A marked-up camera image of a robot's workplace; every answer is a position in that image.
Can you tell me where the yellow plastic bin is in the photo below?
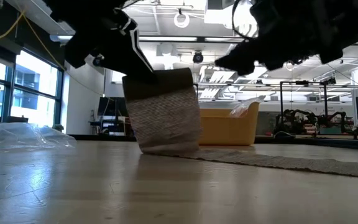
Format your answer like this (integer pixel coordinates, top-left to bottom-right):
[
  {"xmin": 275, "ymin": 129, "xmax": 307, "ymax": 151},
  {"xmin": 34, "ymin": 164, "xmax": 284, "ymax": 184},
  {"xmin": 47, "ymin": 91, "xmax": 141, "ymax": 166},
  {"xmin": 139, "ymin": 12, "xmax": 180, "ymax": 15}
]
[{"xmin": 199, "ymin": 101, "xmax": 260, "ymax": 146}]

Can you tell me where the white ceiling ring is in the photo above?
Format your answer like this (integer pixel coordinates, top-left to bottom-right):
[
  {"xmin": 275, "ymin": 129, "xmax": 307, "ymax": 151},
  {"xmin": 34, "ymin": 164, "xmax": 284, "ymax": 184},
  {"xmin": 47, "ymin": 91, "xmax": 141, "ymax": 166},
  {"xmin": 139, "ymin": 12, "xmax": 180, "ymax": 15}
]
[{"xmin": 173, "ymin": 11, "xmax": 191, "ymax": 29}]

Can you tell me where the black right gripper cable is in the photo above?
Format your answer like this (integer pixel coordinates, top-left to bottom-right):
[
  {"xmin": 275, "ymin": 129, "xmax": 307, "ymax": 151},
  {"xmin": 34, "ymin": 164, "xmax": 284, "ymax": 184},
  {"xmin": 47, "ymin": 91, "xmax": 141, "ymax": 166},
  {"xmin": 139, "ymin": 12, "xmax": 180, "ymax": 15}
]
[{"xmin": 231, "ymin": 0, "xmax": 255, "ymax": 41}]

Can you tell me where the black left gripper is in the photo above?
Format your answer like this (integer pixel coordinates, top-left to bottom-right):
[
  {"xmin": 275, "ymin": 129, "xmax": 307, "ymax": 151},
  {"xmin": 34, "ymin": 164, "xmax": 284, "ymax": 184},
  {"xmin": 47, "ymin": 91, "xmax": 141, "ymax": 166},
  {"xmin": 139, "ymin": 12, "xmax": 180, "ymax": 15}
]
[{"xmin": 44, "ymin": 0, "xmax": 157, "ymax": 82}]

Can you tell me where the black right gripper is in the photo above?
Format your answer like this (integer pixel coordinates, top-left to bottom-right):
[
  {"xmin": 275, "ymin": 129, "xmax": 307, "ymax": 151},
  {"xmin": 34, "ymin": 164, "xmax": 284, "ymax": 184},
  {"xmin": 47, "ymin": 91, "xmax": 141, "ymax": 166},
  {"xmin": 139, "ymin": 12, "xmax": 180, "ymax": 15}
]
[{"xmin": 214, "ymin": 0, "xmax": 354, "ymax": 76}]

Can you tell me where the brown elastic bandage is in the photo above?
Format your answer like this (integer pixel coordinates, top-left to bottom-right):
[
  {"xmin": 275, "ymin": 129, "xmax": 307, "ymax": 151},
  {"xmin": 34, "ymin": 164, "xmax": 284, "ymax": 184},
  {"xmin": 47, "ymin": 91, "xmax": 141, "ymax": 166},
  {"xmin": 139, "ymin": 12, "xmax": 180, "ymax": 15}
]
[{"xmin": 122, "ymin": 67, "xmax": 358, "ymax": 180}]

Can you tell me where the yellow hanging cable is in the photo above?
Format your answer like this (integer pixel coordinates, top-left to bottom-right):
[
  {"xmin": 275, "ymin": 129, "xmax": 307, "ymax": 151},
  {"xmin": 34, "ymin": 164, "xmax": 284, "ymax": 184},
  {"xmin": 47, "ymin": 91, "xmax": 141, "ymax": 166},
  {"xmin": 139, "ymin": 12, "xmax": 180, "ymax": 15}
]
[{"xmin": 0, "ymin": 6, "xmax": 67, "ymax": 71}]

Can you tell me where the clear plastic zip bag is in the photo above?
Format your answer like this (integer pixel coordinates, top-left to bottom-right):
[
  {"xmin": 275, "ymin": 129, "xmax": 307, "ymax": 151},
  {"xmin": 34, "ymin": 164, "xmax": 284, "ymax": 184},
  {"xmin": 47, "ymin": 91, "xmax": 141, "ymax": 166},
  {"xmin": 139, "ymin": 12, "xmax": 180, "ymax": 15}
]
[
  {"xmin": 228, "ymin": 95, "xmax": 265, "ymax": 118},
  {"xmin": 0, "ymin": 122, "xmax": 76, "ymax": 153}
]

